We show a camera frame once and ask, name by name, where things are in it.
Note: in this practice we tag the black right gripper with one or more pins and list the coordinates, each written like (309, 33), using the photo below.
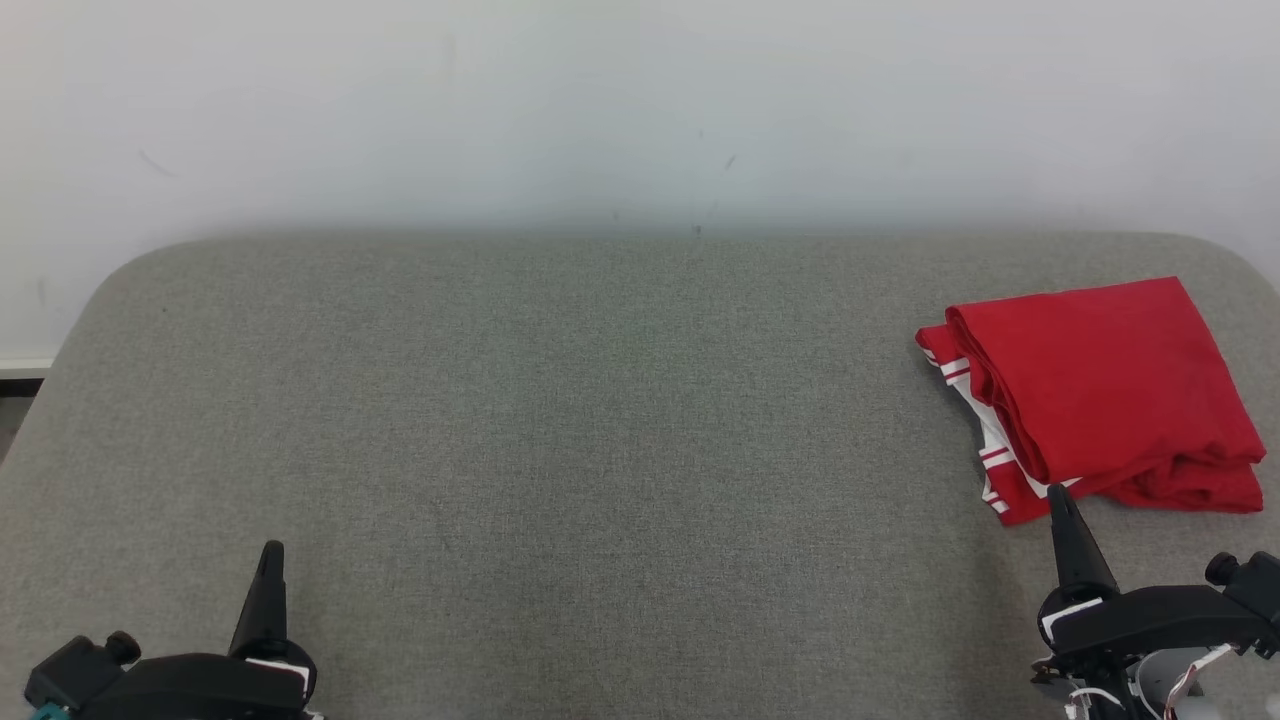
(1150, 620)

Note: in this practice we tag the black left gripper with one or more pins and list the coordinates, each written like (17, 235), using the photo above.
(200, 690)

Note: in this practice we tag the red Bulls jersey shirt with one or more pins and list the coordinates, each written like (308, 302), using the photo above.
(1100, 380)

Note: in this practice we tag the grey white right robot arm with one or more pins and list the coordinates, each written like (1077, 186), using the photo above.
(1160, 690)

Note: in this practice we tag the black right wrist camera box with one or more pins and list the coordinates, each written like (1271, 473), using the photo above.
(1260, 595)

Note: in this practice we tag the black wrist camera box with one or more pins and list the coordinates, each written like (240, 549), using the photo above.
(1260, 595)
(75, 675)

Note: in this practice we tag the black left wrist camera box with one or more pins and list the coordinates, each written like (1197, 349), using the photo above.
(75, 675)

